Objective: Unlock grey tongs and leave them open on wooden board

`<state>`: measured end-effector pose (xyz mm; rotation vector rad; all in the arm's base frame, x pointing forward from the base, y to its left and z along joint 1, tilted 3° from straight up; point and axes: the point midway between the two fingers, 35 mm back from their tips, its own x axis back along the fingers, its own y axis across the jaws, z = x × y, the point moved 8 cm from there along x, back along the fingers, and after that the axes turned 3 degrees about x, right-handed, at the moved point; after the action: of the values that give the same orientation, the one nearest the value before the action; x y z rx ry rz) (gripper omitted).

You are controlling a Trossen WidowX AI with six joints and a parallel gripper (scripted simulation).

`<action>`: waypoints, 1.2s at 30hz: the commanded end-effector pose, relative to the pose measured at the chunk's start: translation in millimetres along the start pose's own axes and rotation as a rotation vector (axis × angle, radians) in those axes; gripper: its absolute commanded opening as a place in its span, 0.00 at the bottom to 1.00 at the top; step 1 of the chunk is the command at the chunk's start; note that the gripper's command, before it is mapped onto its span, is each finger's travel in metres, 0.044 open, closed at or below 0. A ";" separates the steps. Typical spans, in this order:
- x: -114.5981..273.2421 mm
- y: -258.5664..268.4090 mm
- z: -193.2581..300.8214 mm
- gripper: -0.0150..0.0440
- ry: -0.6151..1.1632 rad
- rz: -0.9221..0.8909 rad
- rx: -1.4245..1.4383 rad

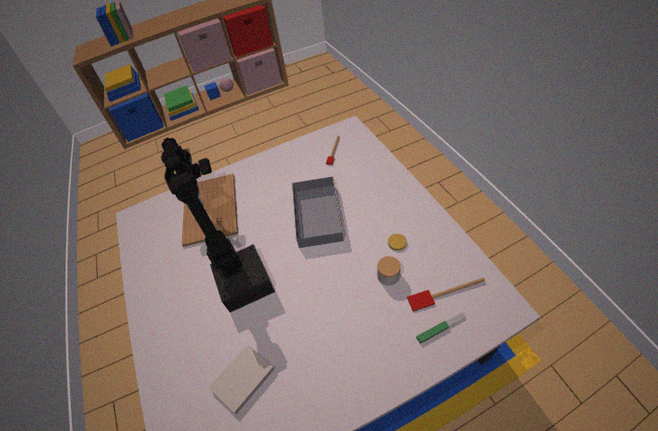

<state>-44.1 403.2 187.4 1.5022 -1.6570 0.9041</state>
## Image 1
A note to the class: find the wooden board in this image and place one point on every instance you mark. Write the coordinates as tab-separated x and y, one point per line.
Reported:
218	197

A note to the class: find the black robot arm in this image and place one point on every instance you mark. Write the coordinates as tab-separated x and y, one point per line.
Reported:
219	249

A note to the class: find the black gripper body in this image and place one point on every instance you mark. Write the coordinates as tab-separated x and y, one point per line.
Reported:
204	167

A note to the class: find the grey cylindrical canister with wooden lid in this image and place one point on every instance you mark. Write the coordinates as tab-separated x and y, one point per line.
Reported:
388	271

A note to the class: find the yellow flat round disc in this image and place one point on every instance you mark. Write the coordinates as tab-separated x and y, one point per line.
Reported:
397	242

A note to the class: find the tan flat rectangular block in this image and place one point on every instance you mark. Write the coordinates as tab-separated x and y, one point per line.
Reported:
241	378

